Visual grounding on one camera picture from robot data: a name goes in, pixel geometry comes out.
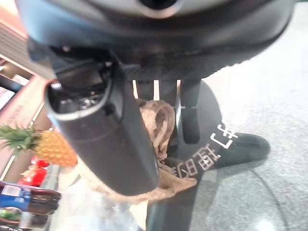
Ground pineapple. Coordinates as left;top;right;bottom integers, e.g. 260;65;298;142
0;124;78;167

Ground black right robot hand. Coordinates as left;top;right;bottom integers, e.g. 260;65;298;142
16;0;297;196

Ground dark basket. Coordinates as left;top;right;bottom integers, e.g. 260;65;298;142
0;180;61;218

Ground beige cloth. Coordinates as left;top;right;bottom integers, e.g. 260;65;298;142
80;98;198;205

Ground red package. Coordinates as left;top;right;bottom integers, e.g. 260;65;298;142
18;156;51;188

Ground blue box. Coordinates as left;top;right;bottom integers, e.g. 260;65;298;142
0;185;32;210

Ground green vegetables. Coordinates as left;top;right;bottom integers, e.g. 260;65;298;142
0;207;23;225

